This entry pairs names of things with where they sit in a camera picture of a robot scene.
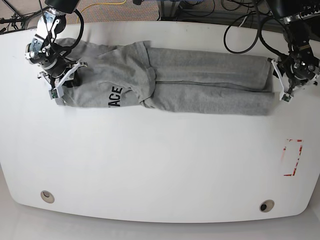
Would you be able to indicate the right table cable grommet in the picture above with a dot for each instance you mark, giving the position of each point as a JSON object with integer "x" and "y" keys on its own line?
{"x": 266, "y": 206}

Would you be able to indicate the table cable grommet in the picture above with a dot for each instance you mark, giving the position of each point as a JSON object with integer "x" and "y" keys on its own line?
{"x": 47, "y": 197}
{"x": 266, "y": 206}

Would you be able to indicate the red tape rectangle marking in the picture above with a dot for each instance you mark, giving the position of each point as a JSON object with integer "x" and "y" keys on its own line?
{"x": 291, "y": 156}

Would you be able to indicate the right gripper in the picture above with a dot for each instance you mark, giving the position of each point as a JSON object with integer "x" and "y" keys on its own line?
{"x": 65, "y": 75}

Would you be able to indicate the grey T-shirt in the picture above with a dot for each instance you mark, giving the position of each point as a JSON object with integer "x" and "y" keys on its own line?
{"x": 173, "y": 80}

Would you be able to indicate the left table cable grommet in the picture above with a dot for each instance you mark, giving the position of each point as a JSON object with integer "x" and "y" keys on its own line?
{"x": 47, "y": 197}

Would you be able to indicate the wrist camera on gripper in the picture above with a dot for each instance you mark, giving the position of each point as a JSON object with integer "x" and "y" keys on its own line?
{"x": 286, "y": 97}
{"x": 56, "y": 93}

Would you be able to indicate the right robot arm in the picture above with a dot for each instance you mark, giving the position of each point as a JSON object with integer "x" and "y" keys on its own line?
{"x": 43, "y": 50}

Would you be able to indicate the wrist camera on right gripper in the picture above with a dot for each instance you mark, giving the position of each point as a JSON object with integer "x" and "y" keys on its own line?
{"x": 56, "y": 93}

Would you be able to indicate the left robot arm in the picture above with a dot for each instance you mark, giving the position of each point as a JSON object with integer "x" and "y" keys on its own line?
{"x": 300, "y": 19}

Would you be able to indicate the black tripod legs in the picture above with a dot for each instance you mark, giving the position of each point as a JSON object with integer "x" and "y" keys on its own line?
{"x": 19, "y": 15}

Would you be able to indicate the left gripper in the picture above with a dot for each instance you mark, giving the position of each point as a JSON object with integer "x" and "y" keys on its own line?
{"x": 299, "y": 76}

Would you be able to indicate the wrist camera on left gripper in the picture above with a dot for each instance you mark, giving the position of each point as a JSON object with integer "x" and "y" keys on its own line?
{"x": 286, "y": 97}

